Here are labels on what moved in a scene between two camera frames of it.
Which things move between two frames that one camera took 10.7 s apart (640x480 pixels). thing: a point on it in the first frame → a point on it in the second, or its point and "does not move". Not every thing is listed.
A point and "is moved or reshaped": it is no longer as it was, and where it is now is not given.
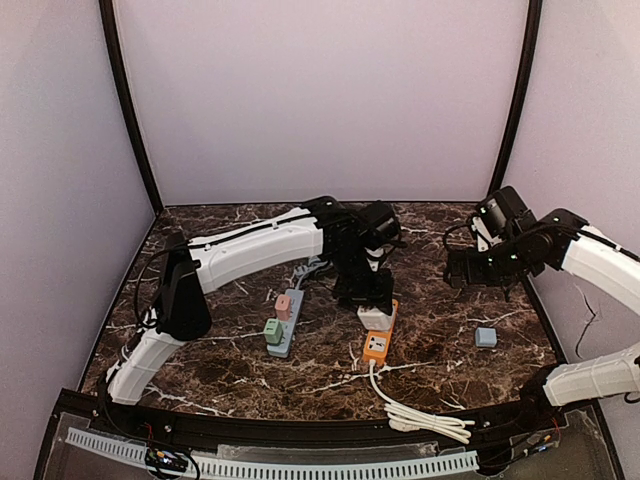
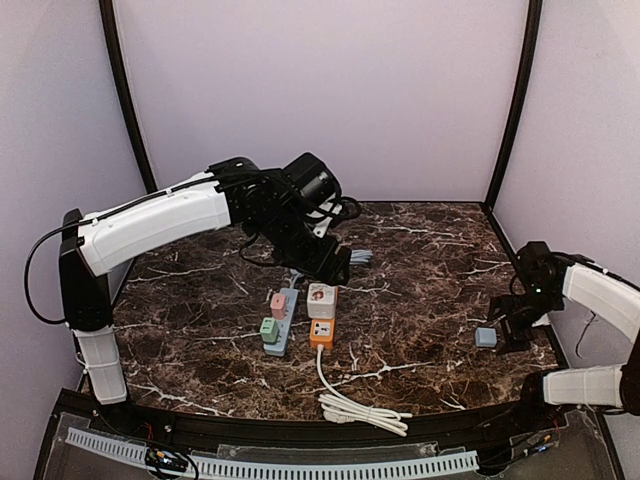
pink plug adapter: [283, 307] is moved or reshaped
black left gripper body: [364, 288] → [330, 262]
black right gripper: [461, 270] → [511, 317]
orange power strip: [377, 341] → [323, 332]
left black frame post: [107, 13] does not move
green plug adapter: [273, 331] is moved or reshaped
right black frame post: [535, 10] does not move
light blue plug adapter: [485, 337] does not move
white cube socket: [374, 319] → [322, 301]
